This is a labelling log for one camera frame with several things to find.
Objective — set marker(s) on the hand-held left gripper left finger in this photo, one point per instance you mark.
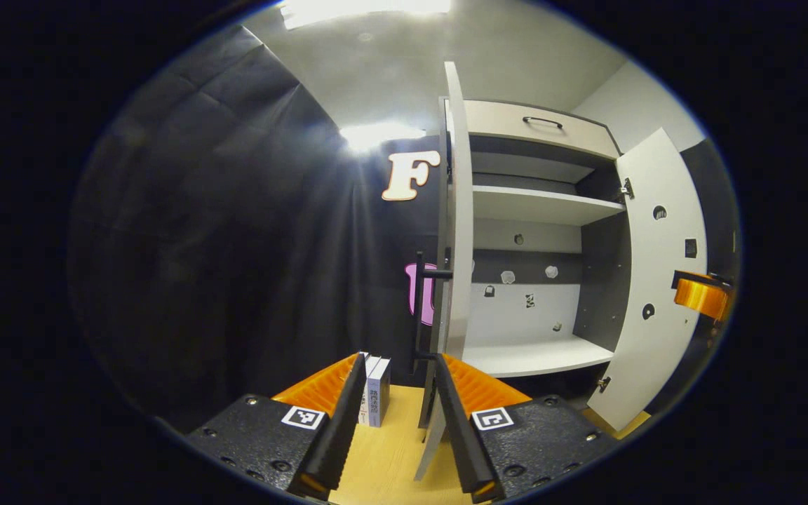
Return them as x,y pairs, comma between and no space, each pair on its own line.
341,435

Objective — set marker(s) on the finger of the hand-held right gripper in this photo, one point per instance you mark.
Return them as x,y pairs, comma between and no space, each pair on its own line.
702,298

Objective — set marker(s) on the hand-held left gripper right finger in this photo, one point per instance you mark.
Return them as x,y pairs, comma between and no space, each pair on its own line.
463,442

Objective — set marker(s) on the white cabinet door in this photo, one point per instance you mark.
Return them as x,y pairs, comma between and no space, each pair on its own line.
459,210
656,280

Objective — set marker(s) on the white double-door shoe cabinet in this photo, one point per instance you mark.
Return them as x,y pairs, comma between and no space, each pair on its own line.
600,280

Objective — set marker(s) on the white cabinet shelf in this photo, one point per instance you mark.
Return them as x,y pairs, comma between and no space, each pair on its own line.
537,205
530,358

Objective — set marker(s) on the metal door hinge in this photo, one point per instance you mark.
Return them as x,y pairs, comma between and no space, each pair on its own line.
627,188
604,384

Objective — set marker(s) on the white cabinet drawer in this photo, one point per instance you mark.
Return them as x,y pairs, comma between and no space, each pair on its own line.
516,133

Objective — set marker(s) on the small white carton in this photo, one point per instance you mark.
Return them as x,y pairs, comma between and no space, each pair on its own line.
363,407

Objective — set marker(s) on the small pale blue carton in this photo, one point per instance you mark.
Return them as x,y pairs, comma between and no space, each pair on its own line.
379,393

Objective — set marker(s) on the black backdrop cloth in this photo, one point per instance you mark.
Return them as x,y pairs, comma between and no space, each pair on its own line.
221,245

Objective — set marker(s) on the ceiling light panel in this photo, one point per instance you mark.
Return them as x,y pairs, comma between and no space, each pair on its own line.
362,10

